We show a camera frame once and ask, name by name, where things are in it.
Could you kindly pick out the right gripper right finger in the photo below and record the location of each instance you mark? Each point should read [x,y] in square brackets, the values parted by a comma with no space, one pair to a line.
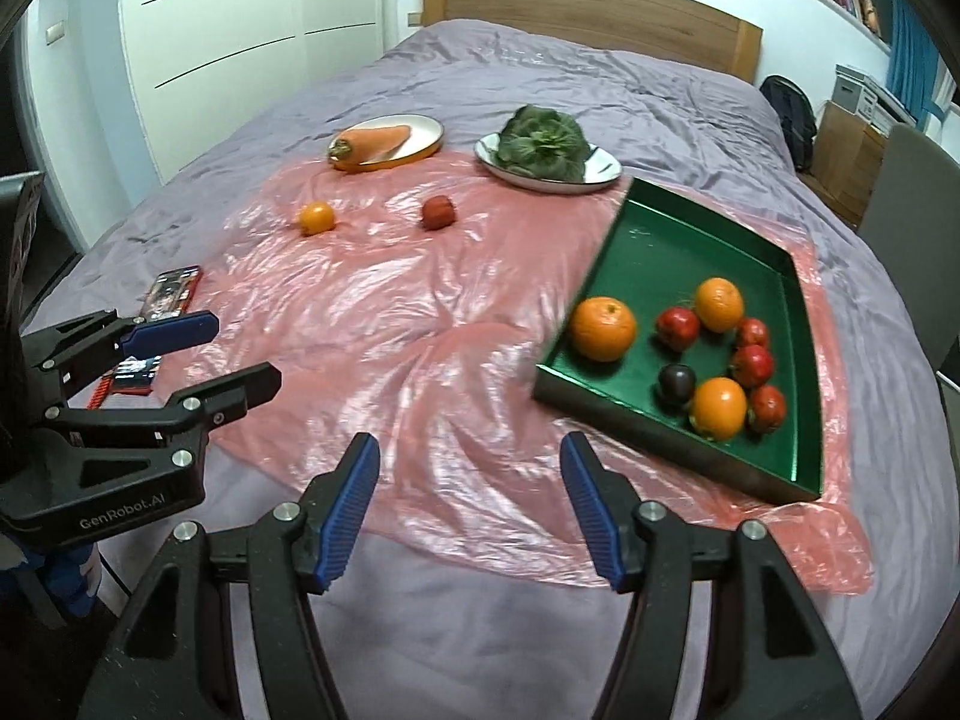
[769,654]

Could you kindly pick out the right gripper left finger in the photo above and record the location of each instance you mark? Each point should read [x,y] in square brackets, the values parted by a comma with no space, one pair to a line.
[171,655]

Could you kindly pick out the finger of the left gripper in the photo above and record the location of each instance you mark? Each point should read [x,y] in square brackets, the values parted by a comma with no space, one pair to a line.
[66,357]
[188,415]

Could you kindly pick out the small orange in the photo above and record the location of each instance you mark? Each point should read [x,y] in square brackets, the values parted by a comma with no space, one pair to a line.
[315,218]

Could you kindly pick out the small red apple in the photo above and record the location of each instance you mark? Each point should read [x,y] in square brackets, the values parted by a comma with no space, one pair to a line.
[437,212]
[767,409]

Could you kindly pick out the dark purple plum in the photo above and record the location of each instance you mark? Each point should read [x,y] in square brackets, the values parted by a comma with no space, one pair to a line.
[677,383]

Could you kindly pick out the large orange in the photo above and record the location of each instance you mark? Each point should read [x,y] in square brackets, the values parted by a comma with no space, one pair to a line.
[718,304]
[602,329]

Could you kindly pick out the red cased smartphone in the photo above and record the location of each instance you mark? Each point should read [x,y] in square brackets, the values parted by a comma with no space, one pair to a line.
[169,296]

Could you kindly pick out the pink plastic sheet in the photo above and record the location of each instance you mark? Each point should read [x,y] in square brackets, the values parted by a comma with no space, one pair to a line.
[426,339]

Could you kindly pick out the purple bed duvet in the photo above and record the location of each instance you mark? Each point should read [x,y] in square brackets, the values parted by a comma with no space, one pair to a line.
[411,635]

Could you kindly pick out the carrot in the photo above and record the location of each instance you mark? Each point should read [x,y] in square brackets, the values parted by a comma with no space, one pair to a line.
[355,147]

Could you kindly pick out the white wardrobe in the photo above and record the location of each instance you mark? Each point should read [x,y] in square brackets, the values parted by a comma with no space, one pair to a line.
[200,69]

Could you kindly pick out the green rectangular tray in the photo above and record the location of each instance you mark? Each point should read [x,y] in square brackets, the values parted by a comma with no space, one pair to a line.
[660,248]

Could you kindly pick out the orange rimmed white plate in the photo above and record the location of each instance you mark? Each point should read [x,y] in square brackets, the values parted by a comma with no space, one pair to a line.
[426,139]

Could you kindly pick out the green leafy vegetable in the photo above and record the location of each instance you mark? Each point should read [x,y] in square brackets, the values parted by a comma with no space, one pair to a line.
[543,143]

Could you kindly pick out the white striped oval plate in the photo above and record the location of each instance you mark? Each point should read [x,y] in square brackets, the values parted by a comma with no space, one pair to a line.
[600,171]

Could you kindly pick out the grey office chair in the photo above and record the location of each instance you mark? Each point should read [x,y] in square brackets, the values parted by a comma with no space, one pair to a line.
[911,225]

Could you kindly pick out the wooden nightstand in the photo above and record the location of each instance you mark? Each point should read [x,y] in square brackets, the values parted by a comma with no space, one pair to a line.
[848,154]

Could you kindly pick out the wooden headboard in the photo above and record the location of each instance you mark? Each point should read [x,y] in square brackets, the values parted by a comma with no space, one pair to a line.
[680,30]

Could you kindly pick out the black backpack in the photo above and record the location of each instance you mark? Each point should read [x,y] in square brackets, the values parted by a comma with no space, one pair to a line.
[796,116]

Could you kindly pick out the white printer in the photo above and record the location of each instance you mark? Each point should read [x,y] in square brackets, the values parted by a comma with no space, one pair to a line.
[861,95]

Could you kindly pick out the blue curtain right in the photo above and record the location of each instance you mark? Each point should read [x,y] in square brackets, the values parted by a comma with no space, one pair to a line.
[914,64]

